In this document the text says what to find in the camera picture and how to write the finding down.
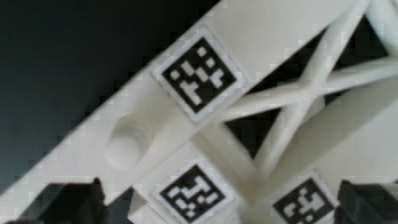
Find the white chair back frame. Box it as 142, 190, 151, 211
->
0, 0, 398, 224

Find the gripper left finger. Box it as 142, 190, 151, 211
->
12, 179, 106, 224

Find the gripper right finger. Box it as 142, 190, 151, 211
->
334, 180, 398, 224

